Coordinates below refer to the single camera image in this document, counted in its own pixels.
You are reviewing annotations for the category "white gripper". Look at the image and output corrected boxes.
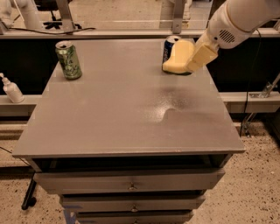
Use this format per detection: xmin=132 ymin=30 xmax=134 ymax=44
xmin=186 ymin=1 xmax=252 ymax=73

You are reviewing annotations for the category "yellow sponge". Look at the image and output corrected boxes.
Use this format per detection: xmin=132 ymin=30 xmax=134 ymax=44
xmin=162 ymin=39 xmax=195 ymax=74

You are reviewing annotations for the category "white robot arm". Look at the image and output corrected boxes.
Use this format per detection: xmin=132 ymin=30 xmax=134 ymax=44
xmin=184 ymin=0 xmax=280 ymax=73

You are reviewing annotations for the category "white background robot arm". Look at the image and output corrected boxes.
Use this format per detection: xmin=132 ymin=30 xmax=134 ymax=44
xmin=0 ymin=0 xmax=43 ymax=30

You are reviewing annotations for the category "blue pepsi can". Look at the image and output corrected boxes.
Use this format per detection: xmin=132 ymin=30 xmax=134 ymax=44
xmin=163 ymin=35 xmax=180 ymax=62

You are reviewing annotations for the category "green soda can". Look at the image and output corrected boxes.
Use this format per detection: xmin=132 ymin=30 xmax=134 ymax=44
xmin=55 ymin=40 xmax=82 ymax=80

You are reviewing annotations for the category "grey drawer cabinet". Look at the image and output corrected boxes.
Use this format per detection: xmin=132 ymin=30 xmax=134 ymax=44
xmin=11 ymin=38 xmax=246 ymax=224

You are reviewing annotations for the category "black office chair base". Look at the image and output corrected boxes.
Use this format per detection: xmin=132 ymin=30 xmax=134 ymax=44
xmin=43 ymin=10 xmax=83 ymax=31

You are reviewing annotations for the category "bottom grey drawer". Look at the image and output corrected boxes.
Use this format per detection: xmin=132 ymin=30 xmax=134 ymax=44
xmin=77 ymin=211 xmax=193 ymax=224

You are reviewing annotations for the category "grey drawer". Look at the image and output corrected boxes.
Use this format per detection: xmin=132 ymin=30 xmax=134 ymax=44
xmin=77 ymin=211 xmax=193 ymax=224
xmin=60 ymin=192 xmax=205 ymax=213
xmin=34 ymin=169 xmax=225 ymax=194

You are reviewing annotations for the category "top grey drawer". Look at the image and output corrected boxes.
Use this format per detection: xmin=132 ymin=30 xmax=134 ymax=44
xmin=34 ymin=169 xmax=225 ymax=194

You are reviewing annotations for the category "middle grey drawer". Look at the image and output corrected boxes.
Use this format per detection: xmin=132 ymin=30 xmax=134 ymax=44
xmin=60 ymin=192 xmax=205 ymax=213

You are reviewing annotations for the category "white pump bottle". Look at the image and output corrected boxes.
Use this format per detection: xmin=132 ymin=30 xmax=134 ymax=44
xmin=0 ymin=73 xmax=25 ymax=103

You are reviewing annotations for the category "black caster leg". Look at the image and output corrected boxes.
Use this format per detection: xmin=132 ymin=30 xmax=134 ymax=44
xmin=21 ymin=178 xmax=37 ymax=210

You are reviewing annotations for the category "grey metal post right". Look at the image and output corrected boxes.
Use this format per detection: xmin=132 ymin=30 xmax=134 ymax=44
xmin=172 ymin=0 xmax=185 ymax=34

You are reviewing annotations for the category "grey metal post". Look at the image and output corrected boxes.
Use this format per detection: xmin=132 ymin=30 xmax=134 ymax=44
xmin=56 ymin=0 xmax=75 ymax=32
xmin=172 ymin=0 xmax=185 ymax=34

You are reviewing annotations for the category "black hanging cable right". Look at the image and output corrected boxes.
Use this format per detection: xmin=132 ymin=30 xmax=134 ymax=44
xmin=239 ymin=29 xmax=263 ymax=137

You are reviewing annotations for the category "metal angle bracket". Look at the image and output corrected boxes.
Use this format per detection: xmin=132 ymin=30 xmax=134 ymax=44
xmin=249 ymin=73 xmax=280 ymax=98

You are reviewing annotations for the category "grey metal post left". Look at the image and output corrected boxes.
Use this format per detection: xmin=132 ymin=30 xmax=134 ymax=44
xmin=56 ymin=0 xmax=75 ymax=32

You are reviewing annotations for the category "black cable on rail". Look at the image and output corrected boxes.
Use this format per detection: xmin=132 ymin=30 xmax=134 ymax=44
xmin=11 ymin=26 xmax=97 ymax=36

